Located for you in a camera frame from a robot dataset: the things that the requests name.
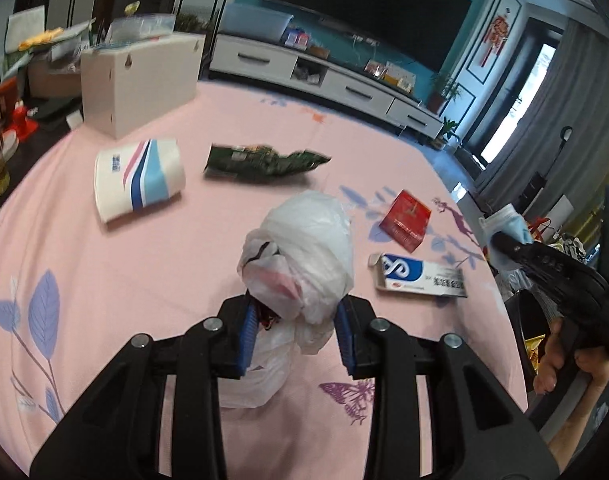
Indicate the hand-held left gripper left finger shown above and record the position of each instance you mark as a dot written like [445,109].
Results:
[247,335]

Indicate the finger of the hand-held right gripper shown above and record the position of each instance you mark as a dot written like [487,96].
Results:
[509,246]

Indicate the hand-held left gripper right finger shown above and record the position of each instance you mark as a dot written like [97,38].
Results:
[345,340]

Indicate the blue face mask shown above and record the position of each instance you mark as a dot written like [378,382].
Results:
[509,220]

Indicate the black trash bin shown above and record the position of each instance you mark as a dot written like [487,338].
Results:
[526,320]

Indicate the translucent white plastic bag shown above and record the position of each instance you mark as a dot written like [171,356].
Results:
[304,240]

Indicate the person's right forearm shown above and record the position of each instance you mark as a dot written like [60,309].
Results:
[579,420]

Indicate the person's right hand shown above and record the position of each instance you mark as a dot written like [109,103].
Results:
[546,360]

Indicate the orange shopping bag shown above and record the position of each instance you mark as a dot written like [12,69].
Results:
[539,230]

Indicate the upright vacuum cleaner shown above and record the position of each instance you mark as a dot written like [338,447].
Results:
[549,175]

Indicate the white blue ointment box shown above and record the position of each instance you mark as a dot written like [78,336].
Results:
[414,275]

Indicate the red cigarette pack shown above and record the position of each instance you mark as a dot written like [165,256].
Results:
[404,217]

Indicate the small potted plant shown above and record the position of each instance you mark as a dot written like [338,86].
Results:
[447,132]

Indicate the pink printed tablecloth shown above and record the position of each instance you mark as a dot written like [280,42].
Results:
[109,285]

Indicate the tall potted plant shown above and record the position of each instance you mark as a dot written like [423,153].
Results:
[444,92]

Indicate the grey curtain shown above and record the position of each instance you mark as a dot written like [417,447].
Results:
[569,85]

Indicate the green snack wrapper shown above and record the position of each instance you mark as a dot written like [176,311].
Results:
[254,162]

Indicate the white blue paper cup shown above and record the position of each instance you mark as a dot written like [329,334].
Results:
[139,180]

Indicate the red knot decoration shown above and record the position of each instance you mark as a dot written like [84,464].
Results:
[495,35]

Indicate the white television cabinet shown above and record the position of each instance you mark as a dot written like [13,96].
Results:
[264,57]

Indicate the flat screen television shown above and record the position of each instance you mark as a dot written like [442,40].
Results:
[364,5]

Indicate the translucent storage box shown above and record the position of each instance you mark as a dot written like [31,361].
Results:
[254,22]

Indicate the clear plastic bag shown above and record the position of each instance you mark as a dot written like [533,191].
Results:
[144,27]

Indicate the pile of assorted clutter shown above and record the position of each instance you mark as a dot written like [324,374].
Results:
[14,85]

